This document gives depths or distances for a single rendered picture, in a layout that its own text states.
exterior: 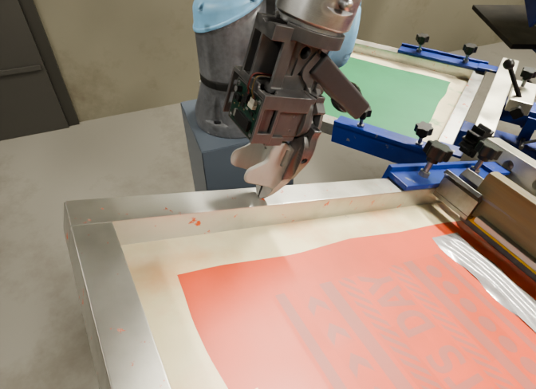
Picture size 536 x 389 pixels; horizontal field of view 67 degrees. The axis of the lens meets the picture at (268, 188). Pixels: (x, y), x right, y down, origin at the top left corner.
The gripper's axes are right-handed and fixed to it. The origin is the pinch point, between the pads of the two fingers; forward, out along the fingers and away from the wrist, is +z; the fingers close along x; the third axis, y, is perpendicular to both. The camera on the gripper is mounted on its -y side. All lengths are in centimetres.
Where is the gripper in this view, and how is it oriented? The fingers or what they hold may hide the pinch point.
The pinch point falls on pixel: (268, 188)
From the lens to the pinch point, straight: 50.6
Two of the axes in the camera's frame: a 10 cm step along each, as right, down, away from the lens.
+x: 4.8, 6.0, -6.4
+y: -8.3, 0.6, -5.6
